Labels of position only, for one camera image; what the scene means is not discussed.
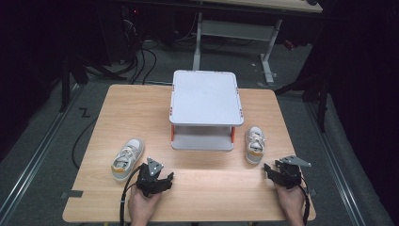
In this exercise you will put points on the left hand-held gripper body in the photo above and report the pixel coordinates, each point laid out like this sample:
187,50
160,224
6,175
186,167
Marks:
148,180

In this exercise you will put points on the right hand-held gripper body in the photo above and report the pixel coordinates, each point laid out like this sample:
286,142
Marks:
290,174

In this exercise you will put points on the grey white child's shoe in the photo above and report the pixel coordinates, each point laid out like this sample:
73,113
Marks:
126,159
254,148

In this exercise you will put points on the white two-tier rack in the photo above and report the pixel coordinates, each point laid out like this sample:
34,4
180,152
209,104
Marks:
205,97

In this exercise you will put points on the black tape strip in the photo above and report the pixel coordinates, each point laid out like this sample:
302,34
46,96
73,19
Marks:
72,194

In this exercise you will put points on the black metal stand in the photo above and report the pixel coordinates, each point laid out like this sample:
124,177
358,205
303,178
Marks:
323,103
66,84

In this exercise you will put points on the white-framed desk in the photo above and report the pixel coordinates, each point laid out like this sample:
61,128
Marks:
235,29

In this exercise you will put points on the metal floor rail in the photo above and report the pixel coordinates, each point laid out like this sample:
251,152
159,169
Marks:
34,150
335,163

